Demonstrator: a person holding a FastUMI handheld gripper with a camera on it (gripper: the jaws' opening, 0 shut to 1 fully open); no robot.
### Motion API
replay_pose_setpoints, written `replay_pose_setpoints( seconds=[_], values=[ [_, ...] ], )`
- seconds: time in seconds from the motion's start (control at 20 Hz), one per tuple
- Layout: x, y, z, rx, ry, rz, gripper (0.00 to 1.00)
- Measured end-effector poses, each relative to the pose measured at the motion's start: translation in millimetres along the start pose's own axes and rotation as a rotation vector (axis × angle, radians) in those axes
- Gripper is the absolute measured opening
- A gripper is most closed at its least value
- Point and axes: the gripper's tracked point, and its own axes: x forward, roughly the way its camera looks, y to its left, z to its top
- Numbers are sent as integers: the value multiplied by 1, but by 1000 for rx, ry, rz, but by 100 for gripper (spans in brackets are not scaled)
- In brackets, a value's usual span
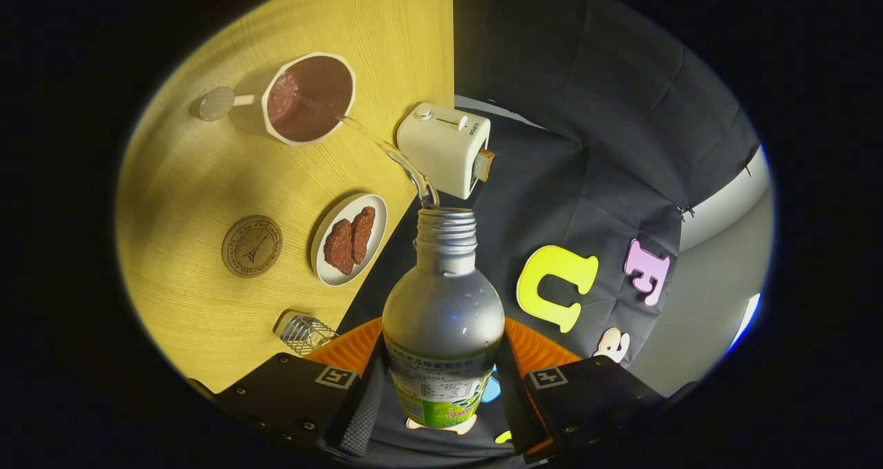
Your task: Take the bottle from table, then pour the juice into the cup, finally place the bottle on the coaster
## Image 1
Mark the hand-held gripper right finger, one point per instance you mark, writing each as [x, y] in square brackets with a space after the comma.
[517, 414]

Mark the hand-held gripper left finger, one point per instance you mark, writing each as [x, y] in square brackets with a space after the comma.
[355, 414]

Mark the silver bottle with green label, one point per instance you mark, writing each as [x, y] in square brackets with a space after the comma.
[441, 310]

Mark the round wooden coaster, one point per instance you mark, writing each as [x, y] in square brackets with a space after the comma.
[252, 247]

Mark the clear juice stream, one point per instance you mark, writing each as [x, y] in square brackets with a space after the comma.
[426, 194]

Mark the white oval plate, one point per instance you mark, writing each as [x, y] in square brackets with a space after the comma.
[328, 265]

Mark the brown meat slice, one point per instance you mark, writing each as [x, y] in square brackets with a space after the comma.
[363, 234]
[339, 248]

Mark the toast slice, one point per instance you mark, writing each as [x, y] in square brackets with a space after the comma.
[484, 165]

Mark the black backdrop cloth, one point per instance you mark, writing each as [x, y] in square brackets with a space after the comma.
[586, 145]

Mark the white toaster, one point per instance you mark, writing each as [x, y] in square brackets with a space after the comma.
[438, 145]

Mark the wooden table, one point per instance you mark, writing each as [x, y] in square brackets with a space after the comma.
[193, 179]

